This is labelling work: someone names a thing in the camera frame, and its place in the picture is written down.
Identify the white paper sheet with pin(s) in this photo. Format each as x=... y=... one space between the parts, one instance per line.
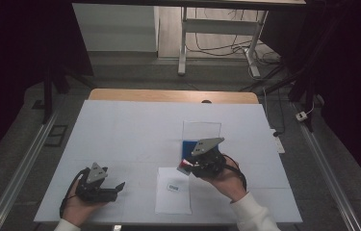
x=173 y=199

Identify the wooden table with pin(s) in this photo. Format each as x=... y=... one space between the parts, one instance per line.
x=155 y=95

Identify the white power strip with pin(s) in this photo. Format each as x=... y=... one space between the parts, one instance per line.
x=279 y=144

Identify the person's left hand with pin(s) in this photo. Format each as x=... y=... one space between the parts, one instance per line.
x=75 y=210

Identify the black floor frame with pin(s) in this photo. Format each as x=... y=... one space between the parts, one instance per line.
x=50 y=136

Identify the white board table cover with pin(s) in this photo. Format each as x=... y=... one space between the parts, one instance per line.
x=130 y=134

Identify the black stand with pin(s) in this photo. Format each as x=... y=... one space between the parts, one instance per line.
x=300 y=86
x=47 y=96

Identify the white cabinet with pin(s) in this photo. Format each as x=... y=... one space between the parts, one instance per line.
x=114 y=29

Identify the black curtain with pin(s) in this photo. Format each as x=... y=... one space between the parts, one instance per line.
x=348 y=80
x=14 y=64

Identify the metal floor rail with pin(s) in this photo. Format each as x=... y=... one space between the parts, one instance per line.
x=17 y=173
x=325 y=166

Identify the blue ink pad box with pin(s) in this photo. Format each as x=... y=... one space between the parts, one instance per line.
x=188 y=149

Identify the person's white sleeve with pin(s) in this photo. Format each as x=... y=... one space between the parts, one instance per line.
x=67 y=225
x=255 y=215

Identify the person's left white sleeve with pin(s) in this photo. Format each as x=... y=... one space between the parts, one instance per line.
x=67 y=225

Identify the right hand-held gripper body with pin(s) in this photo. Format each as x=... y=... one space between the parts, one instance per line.
x=210 y=163

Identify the person's right white sleeve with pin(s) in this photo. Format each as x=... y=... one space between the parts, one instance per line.
x=255 y=215

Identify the small white adapter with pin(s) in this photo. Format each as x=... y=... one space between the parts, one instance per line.
x=301 y=116

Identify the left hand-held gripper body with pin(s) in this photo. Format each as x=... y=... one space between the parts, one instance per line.
x=93 y=193

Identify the white desk frame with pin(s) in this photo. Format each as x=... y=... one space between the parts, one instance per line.
x=219 y=27

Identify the person's right hand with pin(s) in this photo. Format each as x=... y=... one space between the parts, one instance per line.
x=227 y=183

